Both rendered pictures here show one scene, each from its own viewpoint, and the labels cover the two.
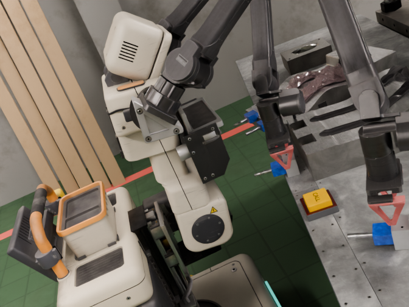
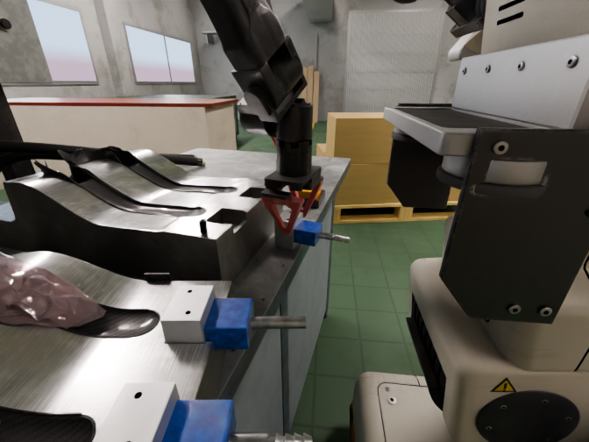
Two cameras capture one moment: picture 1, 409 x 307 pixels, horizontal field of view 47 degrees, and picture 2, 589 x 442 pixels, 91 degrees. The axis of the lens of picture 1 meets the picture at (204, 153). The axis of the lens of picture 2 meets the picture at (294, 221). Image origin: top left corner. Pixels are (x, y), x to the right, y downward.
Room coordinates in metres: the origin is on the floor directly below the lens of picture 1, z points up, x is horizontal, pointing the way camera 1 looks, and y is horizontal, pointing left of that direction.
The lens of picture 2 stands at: (1.67, -0.13, 1.07)
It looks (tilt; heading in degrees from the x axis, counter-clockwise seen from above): 25 degrees down; 190
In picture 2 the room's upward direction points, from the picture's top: straight up
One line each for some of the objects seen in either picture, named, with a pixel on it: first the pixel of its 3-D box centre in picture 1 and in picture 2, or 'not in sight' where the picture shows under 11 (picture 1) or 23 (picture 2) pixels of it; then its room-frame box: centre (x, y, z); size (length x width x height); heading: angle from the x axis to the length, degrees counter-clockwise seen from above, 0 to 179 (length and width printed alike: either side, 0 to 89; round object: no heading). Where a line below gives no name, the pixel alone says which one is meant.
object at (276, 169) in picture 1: (275, 169); (313, 233); (1.21, -0.18, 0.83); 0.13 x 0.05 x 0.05; 78
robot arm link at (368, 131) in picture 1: (379, 139); not in sight; (0.76, -0.32, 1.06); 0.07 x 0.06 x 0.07; 58
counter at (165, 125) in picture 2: not in sight; (117, 143); (-1.29, -2.71, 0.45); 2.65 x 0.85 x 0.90; 94
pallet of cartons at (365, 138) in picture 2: not in sight; (391, 160); (-1.15, 0.29, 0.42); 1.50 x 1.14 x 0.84; 94
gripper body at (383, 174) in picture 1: (381, 165); not in sight; (0.77, -0.31, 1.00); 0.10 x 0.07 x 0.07; 152
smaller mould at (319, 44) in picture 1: (306, 56); not in sight; (2.01, -0.60, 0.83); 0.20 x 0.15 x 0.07; 83
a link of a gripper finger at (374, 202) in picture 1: (388, 202); not in sight; (0.74, -0.30, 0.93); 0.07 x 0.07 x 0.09; 62
